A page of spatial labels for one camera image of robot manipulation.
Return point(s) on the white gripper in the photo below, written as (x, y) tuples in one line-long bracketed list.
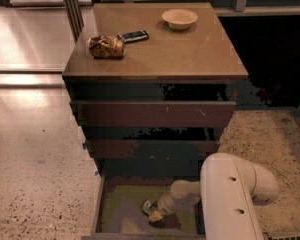
[(165, 205)]

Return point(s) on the open bottom drawer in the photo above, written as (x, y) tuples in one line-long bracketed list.
[(119, 214)]

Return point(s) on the brown drawer cabinet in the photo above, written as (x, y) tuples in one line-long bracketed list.
[(198, 64)]

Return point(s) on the top cabinet drawer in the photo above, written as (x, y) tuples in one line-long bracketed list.
[(153, 113)]

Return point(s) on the green 7up can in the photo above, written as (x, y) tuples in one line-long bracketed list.
[(149, 207)]

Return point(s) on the cabinet drawer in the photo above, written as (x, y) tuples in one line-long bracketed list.
[(150, 149), (153, 113)]

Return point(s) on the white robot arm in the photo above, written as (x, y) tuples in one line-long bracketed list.
[(229, 188)]

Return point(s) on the middle cabinet drawer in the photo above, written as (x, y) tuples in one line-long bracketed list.
[(150, 149)]

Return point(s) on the white bowl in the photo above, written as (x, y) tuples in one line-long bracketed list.
[(179, 19)]

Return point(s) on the brown snack bag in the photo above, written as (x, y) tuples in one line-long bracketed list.
[(105, 47)]

